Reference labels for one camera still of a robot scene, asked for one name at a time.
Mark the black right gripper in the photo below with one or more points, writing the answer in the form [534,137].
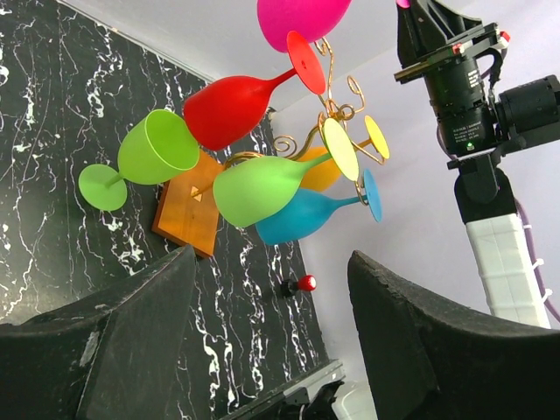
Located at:
[463,107]

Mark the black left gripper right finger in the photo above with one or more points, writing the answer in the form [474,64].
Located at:
[428,357]

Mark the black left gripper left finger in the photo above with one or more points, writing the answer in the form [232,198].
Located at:
[110,355]

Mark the pink plastic wine glass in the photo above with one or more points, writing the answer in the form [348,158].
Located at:
[311,19]

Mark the orange plastic wine glass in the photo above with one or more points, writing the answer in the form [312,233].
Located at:
[341,152]

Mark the blue plastic wine glass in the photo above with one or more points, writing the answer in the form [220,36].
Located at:
[308,211]

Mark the green wine glass front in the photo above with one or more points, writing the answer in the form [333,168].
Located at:
[258,188]

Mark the green wine glass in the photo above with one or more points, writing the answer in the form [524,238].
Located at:
[258,188]
[155,150]

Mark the red plastic wine glass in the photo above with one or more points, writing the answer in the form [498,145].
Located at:
[228,109]

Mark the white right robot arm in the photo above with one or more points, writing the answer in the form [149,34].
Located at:
[527,117]

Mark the orange wooden rack base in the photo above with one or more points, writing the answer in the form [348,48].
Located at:
[186,213]

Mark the red emergency stop button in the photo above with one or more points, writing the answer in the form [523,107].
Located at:
[291,287]

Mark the gold wire wine glass rack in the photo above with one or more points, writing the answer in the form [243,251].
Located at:
[342,113]

